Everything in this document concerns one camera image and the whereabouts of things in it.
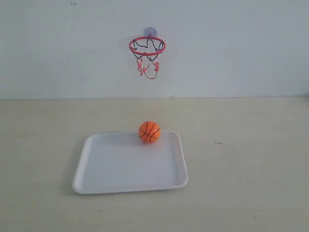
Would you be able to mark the white rectangular plastic tray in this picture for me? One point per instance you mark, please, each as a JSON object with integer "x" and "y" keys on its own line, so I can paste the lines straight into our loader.
{"x": 121, "y": 162}

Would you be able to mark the clear suction cup mount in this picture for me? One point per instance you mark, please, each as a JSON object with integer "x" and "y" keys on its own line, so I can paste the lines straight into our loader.
{"x": 150, "y": 32}

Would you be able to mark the red mini basketball hoop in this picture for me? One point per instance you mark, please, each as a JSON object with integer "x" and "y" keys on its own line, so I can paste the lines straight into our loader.
{"x": 147, "y": 50}

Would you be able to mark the small orange toy basketball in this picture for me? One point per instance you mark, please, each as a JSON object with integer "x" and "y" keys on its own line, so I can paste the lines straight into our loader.
{"x": 149, "y": 132}

